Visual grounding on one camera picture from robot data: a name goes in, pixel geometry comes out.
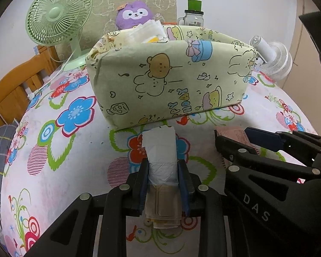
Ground green plastic cup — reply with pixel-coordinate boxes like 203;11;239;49
187;0;202;12

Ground grey plaid pillow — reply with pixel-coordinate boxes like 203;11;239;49
0;124;18;193

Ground white packs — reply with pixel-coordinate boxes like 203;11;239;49
128;20;168;45

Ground cartoon print storage box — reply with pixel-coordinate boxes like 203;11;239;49
86;24;259;131

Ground white standing fan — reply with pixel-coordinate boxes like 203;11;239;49
249;34;293;82

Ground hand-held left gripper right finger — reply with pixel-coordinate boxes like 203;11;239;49
178;159;232;257

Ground glass jar with handle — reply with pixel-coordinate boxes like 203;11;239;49
177;10;205;28

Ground white fan cable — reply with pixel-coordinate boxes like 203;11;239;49
29;51;78;98

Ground green desk fan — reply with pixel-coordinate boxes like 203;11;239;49
25;0;94;73

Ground green cartoon wall panel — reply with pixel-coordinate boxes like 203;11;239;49
92;0;178;33

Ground floral tablecloth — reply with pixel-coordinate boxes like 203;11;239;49
0;67;319;257

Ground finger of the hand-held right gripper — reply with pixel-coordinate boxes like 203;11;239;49
215;130;321;180
245;128;321;166

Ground purple plush toy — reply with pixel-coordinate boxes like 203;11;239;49
116;0;153;31

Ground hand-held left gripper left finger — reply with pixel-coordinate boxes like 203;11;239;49
24;158;150;257

